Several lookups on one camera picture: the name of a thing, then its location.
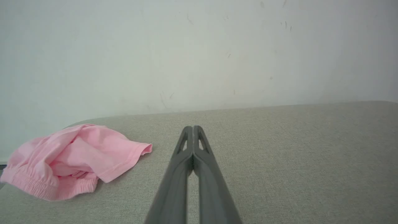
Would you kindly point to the pink shorts with elastic waistband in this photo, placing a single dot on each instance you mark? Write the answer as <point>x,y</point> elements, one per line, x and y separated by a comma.
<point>77,158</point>

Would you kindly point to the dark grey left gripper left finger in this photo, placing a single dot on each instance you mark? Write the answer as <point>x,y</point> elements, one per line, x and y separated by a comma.
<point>174,186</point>

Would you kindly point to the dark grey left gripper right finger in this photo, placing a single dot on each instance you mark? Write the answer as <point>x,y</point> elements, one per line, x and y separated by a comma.
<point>211,193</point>

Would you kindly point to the grey fabric sofa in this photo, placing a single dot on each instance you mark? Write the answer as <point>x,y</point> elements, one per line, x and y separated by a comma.
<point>279,161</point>

